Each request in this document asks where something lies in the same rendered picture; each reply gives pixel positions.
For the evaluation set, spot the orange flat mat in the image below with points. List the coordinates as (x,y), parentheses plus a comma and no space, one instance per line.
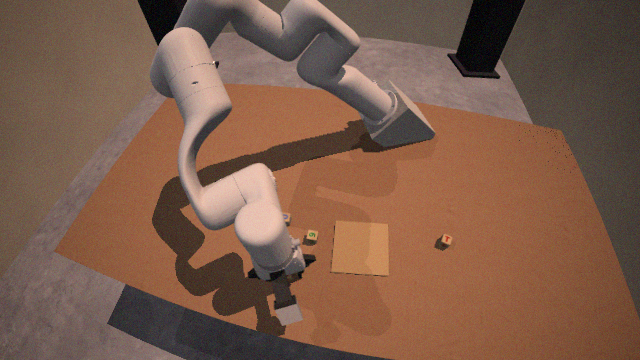
(360,248)

